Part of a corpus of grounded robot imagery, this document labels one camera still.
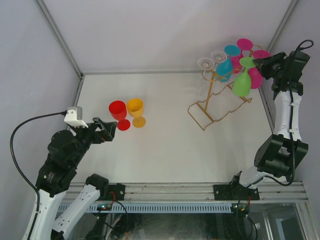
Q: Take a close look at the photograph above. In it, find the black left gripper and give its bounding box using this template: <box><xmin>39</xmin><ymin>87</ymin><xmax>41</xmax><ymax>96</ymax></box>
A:
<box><xmin>69</xmin><ymin>116</ymin><xmax>118</xmax><ymax>166</ymax></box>

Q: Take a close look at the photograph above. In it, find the red wine glass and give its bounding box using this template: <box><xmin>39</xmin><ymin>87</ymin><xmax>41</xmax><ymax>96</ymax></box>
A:
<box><xmin>108</xmin><ymin>100</ymin><xmax>131</xmax><ymax>131</ymax></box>

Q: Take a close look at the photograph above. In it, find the yellow wine glass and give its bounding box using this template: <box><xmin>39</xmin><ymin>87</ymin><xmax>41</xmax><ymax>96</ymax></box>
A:
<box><xmin>126</xmin><ymin>98</ymin><xmax>146</xmax><ymax>128</ymax></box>

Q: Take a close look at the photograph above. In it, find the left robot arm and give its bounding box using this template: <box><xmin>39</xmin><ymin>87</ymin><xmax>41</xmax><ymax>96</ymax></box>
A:
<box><xmin>23</xmin><ymin>117</ymin><xmax>117</xmax><ymax>240</ymax></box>

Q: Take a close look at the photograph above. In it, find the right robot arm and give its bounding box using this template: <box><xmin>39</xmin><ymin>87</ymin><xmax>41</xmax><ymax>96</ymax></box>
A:
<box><xmin>229</xmin><ymin>47</ymin><xmax>310</xmax><ymax>200</ymax></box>

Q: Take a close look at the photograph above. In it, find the magenta wine glass front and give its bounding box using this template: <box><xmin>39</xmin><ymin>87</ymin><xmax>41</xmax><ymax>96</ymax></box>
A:
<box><xmin>248</xmin><ymin>50</ymin><xmax>271</xmax><ymax>89</ymax></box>

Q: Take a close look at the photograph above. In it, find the magenta wine glass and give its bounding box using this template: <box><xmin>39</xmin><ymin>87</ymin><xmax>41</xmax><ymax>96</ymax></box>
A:
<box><xmin>231</xmin><ymin>38</ymin><xmax>254</xmax><ymax>66</ymax></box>
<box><xmin>248</xmin><ymin>50</ymin><xmax>271</xmax><ymax>89</ymax></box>

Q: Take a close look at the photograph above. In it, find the magenta wine glass rear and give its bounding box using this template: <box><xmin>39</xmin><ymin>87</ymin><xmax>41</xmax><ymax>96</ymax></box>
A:
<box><xmin>231</xmin><ymin>38</ymin><xmax>254</xmax><ymax>66</ymax></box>

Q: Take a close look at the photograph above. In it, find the green wine glass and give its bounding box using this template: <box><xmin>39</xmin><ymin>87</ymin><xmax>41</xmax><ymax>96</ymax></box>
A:
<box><xmin>232</xmin><ymin>57</ymin><xmax>256</xmax><ymax>97</ymax></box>

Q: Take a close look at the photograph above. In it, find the blue wine glass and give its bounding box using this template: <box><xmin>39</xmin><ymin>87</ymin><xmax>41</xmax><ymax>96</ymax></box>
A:
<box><xmin>216</xmin><ymin>44</ymin><xmax>241</xmax><ymax>82</ymax></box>

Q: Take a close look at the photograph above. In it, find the clear wine glass rear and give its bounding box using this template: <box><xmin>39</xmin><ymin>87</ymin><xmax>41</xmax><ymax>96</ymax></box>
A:
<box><xmin>210</xmin><ymin>50</ymin><xmax>228</xmax><ymax>63</ymax></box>

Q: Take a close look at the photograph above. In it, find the clear wine glass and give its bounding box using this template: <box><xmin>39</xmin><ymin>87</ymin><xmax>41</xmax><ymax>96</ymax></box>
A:
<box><xmin>195</xmin><ymin>57</ymin><xmax>215</xmax><ymax>95</ymax></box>
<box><xmin>210</xmin><ymin>50</ymin><xmax>228</xmax><ymax>63</ymax></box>

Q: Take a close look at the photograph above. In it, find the clear wine glass front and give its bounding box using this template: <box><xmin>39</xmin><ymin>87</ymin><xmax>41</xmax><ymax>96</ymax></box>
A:
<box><xmin>195</xmin><ymin>57</ymin><xmax>215</xmax><ymax>95</ymax></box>

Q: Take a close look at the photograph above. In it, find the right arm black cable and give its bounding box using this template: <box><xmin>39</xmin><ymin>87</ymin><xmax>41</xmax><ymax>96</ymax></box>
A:
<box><xmin>264</xmin><ymin>39</ymin><xmax>314</xmax><ymax>186</ymax></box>

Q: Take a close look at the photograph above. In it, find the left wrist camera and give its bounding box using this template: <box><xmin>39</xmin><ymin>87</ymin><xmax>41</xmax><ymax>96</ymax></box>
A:
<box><xmin>64</xmin><ymin>106</ymin><xmax>89</xmax><ymax>128</ymax></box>

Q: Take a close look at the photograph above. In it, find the gold wire glass rack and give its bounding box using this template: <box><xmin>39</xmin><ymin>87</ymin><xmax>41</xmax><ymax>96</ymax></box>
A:
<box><xmin>187</xmin><ymin>43</ymin><xmax>264</xmax><ymax>131</ymax></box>

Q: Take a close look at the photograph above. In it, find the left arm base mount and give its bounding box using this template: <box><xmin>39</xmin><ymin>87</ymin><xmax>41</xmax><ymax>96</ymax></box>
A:
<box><xmin>97</xmin><ymin>183</ymin><xmax>126</xmax><ymax>201</ymax></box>

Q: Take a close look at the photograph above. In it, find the slotted grey cable duct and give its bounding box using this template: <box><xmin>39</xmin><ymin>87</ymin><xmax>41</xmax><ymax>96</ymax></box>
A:
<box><xmin>57</xmin><ymin>202</ymin><xmax>233</xmax><ymax>214</ymax></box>

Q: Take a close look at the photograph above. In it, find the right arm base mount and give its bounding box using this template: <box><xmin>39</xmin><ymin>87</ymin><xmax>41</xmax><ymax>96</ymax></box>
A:
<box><xmin>213</xmin><ymin>184</ymin><xmax>260</xmax><ymax>201</ymax></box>

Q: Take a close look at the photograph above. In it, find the aluminium frame rail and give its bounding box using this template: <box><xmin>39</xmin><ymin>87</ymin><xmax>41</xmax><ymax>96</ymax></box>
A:
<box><xmin>62</xmin><ymin>181</ymin><xmax>308</xmax><ymax>204</ymax></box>

